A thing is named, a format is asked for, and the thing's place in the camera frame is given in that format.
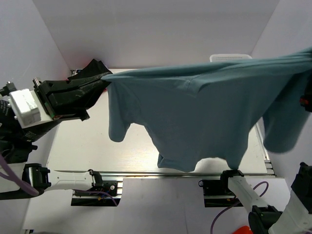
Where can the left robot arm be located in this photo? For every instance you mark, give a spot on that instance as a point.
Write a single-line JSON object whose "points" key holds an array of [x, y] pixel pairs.
{"points": [[20, 179]]}

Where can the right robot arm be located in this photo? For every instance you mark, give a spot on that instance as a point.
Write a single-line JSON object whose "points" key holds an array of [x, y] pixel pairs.
{"points": [[289, 211]]}

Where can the black folded t-shirt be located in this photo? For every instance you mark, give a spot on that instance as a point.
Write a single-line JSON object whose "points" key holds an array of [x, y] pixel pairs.
{"points": [[94, 68]]}

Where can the orange object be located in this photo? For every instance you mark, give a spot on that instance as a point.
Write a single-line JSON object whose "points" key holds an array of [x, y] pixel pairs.
{"points": [[243, 230]]}

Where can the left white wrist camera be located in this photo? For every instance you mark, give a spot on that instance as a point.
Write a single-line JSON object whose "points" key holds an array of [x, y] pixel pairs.
{"points": [[24, 107]]}

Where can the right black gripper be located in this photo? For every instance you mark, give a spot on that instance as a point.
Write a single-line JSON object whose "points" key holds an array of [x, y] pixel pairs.
{"points": [[306, 98]]}

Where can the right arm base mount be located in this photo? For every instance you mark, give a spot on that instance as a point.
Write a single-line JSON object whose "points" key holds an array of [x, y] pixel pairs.
{"points": [[216, 196]]}

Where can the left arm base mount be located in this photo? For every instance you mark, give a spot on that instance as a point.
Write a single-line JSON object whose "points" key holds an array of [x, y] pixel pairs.
{"points": [[108, 195]]}

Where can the white plastic basket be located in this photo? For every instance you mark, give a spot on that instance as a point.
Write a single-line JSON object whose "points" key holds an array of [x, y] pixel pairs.
{"points": [[225, 57]]}

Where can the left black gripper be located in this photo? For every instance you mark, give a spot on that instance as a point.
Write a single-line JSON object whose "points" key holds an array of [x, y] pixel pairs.
{"points": [[80, 94]]}

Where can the teal blue t-shirt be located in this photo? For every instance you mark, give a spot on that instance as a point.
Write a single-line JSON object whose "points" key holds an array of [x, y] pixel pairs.
{"points": [[202, 111]]}

